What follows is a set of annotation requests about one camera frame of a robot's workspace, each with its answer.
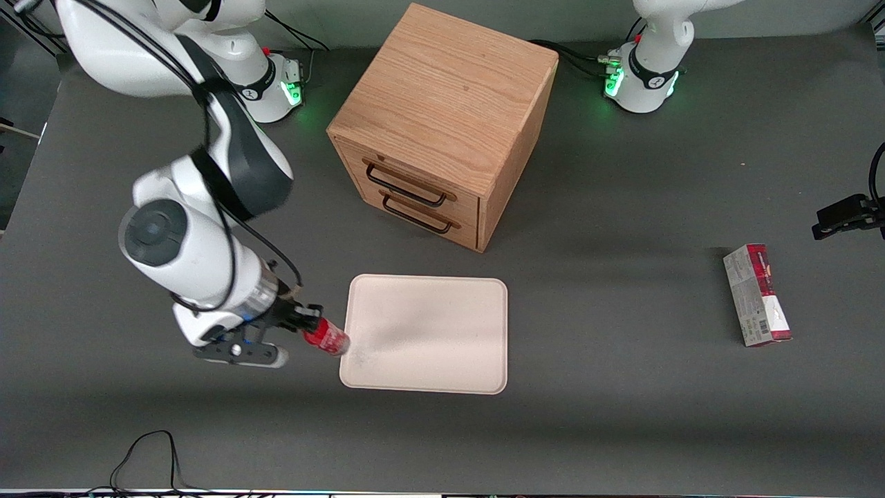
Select red coke bottle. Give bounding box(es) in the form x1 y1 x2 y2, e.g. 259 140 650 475
303 317 351 358

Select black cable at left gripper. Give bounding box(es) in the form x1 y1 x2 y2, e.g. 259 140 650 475
868 142 885 203

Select black arm base cables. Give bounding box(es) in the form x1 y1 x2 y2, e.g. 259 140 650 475
529 17 647 80
263 12 331 89

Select red and grey carton box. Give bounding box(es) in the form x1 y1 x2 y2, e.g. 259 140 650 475
723 243 794 348

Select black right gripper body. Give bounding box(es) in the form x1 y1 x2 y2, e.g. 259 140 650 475
242 299 306 347

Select wooden drawer cabinet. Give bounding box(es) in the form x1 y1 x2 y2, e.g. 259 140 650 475
326 3 559 254

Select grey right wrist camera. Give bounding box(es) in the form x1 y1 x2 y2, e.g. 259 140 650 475
193 339 289 369

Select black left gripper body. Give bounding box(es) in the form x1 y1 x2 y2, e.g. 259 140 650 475
863 196 885 241

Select aluminium frame rail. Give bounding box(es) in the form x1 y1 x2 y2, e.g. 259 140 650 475
0 12 66 57

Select black left arm base cables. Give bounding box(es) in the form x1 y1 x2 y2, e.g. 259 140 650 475
529 17 647 80

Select thin black looped cable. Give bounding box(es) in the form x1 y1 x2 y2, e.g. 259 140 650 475
83 430 229 496

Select cream plastic tray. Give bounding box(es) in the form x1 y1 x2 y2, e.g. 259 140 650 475
339 274 509 396

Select black right arm base cables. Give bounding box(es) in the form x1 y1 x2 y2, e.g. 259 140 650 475
263 12 331 89

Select black wire drawer handle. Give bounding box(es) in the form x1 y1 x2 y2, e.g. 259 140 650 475
382 194 454 234
364 163 449 208

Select black cable along right arm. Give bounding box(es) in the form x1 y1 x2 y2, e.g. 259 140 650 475
66 0 305 315

